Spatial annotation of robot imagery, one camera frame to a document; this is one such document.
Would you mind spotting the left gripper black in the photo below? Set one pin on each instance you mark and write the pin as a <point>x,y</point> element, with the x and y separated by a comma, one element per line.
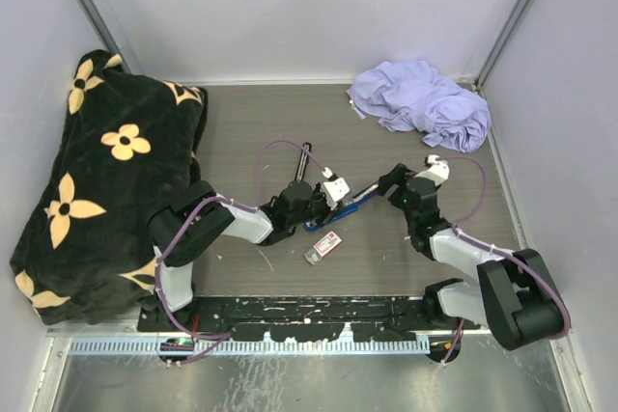
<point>327,211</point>

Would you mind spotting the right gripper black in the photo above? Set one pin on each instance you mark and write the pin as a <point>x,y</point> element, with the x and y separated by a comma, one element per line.
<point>398,176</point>

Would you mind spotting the black stapler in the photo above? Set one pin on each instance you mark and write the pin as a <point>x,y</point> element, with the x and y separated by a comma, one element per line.
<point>303,161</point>

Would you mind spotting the red white staple box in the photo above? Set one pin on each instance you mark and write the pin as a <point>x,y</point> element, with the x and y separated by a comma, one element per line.
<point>322,248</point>

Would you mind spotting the blue stapler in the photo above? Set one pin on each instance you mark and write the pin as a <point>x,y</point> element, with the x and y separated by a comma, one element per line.
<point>346,208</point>

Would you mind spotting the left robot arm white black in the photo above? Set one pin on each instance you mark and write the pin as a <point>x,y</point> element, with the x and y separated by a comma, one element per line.
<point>184,228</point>

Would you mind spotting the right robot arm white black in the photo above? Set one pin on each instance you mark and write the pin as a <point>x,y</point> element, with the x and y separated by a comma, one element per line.
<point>513,294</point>

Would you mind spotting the lavender crumpled cloth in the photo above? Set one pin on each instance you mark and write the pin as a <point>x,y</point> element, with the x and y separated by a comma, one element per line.
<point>415,96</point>

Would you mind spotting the black floral blanket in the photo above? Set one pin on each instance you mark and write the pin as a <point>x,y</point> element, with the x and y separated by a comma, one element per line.
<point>128,145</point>

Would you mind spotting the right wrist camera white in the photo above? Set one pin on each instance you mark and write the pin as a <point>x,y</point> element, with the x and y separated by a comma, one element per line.
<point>437,170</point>

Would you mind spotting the white cable duct strip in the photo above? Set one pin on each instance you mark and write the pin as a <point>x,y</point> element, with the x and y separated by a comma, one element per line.
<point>164,346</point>

